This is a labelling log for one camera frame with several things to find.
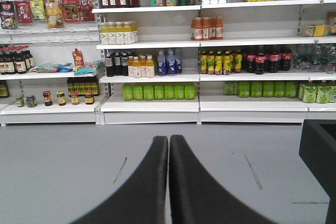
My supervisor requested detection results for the orange-label sauce jar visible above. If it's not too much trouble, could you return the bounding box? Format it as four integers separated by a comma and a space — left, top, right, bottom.
70, 92, 80, 105

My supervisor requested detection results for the dark pickle jar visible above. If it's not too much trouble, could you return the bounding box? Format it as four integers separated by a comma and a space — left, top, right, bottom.
26, 95, 37, 108

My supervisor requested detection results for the yellow-label sauce jar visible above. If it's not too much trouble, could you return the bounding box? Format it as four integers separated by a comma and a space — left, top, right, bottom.
57, 91, 67, 106

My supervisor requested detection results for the green drink bottle row right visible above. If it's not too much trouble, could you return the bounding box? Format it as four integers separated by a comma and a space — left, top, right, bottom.
223, 80, 299, 98

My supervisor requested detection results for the white store shelving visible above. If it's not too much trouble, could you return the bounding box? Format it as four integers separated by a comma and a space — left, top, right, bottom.
1, 0, 335, 126

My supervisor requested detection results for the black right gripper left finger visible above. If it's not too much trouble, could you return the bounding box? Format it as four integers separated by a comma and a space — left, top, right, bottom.
73, 136, 168, 223

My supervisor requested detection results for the green drink bottle row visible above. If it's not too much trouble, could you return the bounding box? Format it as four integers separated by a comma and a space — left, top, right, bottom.
223, 80, 299, 98
122, 82, 196, 101

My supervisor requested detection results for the black wooden produce stand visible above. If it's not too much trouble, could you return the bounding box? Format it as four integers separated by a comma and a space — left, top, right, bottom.
299, 119, 335, 223

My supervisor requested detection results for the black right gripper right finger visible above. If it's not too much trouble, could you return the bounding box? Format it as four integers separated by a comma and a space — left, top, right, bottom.
169, 135, 272, 223

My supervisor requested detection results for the green-lid sauce jar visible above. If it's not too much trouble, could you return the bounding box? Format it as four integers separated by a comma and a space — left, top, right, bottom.
16, 96, 25, 108

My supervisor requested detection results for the red-lid sauce jar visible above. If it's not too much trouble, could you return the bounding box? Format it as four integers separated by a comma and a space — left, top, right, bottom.
43, 90, 53, 106

